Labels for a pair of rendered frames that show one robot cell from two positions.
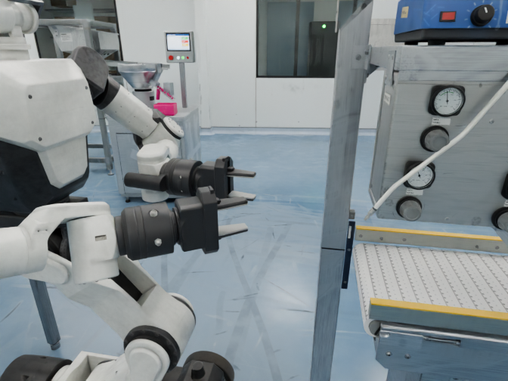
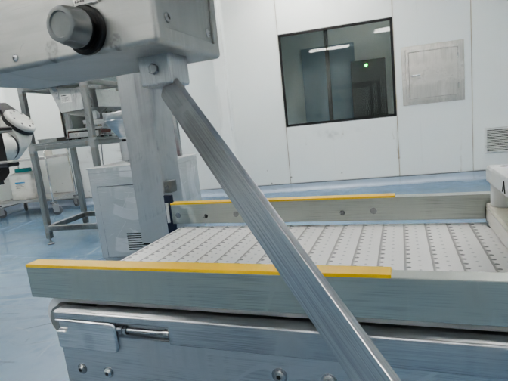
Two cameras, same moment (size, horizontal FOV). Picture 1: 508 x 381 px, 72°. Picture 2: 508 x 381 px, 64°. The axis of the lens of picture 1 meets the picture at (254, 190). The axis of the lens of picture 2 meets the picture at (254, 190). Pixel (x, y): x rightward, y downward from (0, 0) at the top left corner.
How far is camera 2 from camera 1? 0.59 m
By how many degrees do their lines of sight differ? 16
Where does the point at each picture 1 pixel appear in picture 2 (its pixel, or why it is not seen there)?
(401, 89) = not seen: outside the picture
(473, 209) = (40, 26)
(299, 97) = (339, 144)
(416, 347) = (110, 349)
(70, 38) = (69, 98)
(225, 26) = (247, 76)
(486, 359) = (224, 370)
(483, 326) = (187, 292)
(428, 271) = (231, 246)
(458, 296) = not seen: hidden behind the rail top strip
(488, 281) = (314, 251)
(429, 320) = (107, 289)
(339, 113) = not seen: hidden behind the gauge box
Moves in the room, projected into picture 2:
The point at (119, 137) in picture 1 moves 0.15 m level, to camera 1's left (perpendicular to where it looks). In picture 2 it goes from (100, 191) to (81, 193)
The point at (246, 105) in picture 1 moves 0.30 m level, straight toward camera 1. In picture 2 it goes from (277, 159) to (275, 162)
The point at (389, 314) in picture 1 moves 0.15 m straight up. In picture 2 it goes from (54, 284) to (23, 127)
